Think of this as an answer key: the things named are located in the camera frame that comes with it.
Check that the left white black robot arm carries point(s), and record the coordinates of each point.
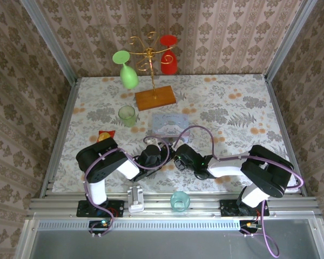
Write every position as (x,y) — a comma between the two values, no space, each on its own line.
(100,164)

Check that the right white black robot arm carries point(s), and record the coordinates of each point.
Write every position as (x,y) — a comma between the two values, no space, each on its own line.
(264,172)

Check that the light blue cartoon box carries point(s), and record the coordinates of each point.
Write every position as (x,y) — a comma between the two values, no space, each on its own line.
(170,122)

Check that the teal glass cup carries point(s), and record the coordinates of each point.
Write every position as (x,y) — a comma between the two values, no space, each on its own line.
(180,202)

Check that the green plastic cup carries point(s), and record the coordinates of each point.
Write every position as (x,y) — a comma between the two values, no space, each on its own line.
(128,118)

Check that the gold rack with wooden base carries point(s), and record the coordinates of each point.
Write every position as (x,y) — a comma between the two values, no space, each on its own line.
(155,99)

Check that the red yellow snack packet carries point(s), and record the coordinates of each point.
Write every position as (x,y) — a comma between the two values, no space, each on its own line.
(104,134)

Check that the floral tablecloth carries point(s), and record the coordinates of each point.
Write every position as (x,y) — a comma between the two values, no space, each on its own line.
(218,102)

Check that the green wine glass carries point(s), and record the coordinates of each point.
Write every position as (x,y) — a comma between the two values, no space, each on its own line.
(129,76)

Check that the small circuit board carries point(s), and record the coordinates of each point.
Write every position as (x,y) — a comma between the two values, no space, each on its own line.
(100,225)
(249,225)

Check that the red wine glass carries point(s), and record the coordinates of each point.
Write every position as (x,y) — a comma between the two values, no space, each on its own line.
(169,63)

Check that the white plastic bracket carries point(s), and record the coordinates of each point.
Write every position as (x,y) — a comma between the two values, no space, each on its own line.
(135,198)

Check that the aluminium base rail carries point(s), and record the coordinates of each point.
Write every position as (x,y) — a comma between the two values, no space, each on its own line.
(156,206)

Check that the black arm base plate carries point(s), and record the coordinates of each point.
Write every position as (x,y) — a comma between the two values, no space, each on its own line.
(228,207)
(116,207)

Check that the aluminium frame post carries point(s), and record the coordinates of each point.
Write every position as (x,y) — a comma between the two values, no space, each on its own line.
(289,40)
(50,40)

